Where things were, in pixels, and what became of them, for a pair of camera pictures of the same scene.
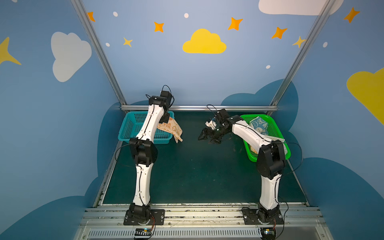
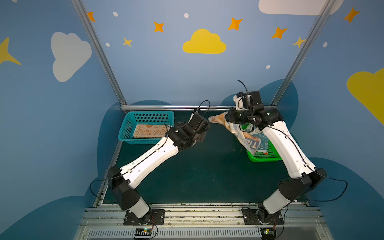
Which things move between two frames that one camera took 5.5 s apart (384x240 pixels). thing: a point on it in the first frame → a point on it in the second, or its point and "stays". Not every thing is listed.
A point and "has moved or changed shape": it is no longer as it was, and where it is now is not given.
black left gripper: x=165 y=117 → x=202 y=132
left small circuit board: x=143 y=232 stays
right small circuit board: x=268 y=233 stays
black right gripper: x=212 y=133 → x=235 y=116
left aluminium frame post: x=100 y=48 stays
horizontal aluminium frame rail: x=228 y=108 stays
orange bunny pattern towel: x=174 y=127 has moved or changed shape
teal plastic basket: x=133 y=124 stays
